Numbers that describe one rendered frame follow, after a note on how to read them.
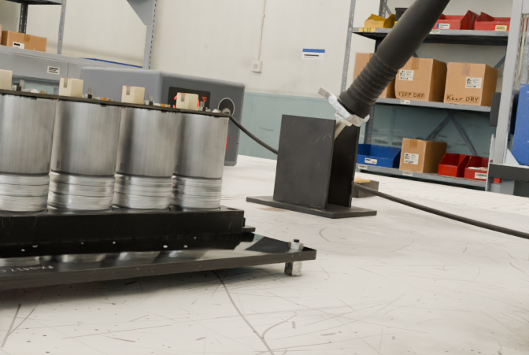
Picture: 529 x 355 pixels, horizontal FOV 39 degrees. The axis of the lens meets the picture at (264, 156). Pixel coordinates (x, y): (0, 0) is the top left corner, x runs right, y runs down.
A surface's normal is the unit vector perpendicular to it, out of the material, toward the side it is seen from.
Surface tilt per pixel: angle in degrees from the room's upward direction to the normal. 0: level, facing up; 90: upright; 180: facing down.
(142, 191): 90
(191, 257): 0
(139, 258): 0
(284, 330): 0
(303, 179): 90
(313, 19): 90
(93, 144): 90
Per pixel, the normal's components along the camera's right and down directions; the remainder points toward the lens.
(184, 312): 0.11, -0.99
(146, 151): 0.15, 0.07
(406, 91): -0.55, -0.03
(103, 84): -0.72, -0.04
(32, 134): 0.69, 0.11
